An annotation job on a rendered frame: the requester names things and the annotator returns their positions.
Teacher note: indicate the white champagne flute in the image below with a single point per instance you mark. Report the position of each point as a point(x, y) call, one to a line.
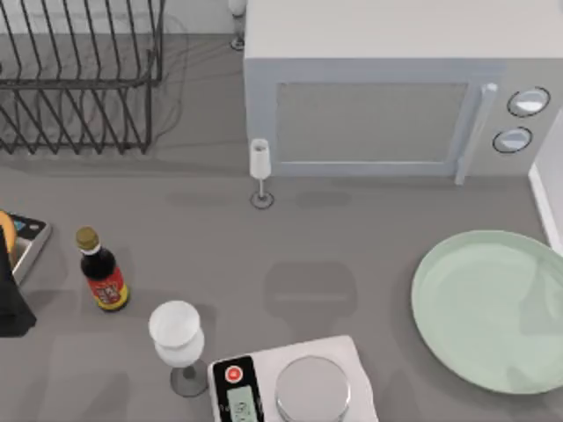
point(259, 160)

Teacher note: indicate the large microwave knob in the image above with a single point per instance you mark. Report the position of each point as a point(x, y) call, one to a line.
point(528, 102)

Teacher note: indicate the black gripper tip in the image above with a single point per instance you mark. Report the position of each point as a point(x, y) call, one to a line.
point(9, 303)

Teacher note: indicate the dark sauce bottle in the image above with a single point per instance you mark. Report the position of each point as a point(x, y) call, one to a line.
point(103, 274)

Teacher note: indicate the white wine glass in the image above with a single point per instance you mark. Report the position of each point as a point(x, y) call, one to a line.
point(176, 334)

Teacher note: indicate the pale microwave oven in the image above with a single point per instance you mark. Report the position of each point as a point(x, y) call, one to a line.
point(374, 39)

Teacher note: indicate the clear stemmed glass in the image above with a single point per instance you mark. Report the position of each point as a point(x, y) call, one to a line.
point(238, 9)

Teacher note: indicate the silver kitchen scale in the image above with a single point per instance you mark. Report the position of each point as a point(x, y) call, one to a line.
point(31, 248)

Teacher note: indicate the white kitchen scale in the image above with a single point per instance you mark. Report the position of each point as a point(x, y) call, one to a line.
point(308, 387)

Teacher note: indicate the microwave door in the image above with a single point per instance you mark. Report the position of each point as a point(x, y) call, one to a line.
point(369, 169)

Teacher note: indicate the yellow bread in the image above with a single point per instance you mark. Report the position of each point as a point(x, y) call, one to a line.
point(6, 226)

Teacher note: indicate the small microwave knob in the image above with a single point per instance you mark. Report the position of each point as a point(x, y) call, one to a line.
point(512, 140)

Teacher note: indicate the pale green plate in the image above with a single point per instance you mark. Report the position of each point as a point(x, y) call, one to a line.
point(484, 307)

